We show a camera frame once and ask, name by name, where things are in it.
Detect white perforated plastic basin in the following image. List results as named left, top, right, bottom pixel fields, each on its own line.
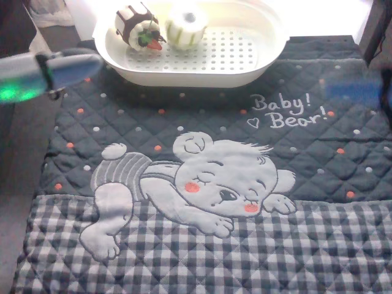
left=91, top=0, right=290, bottom=89

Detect grey bear print quilt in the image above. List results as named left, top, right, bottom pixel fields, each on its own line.
left=9, top=36, right=392, bottom=294

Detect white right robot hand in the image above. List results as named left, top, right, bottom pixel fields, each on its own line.
left=323, top=69, right=392, bottom=115

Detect green matcha toy cake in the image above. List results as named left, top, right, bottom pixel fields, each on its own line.
left=164, top=4, right=209, bottom=52

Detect translucent plastic bin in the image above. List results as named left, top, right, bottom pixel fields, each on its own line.
left=26, top=0, right=70, bottom=30

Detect black stand post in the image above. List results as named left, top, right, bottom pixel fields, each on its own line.
left=357, top=0, right=392, bottom=66

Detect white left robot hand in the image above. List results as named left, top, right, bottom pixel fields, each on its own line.
left=0, top=47, right=104, bottom=104

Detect chocolate strawberry toy cake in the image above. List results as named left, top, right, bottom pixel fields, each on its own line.
left=114, top=2, right=168, bottom=51

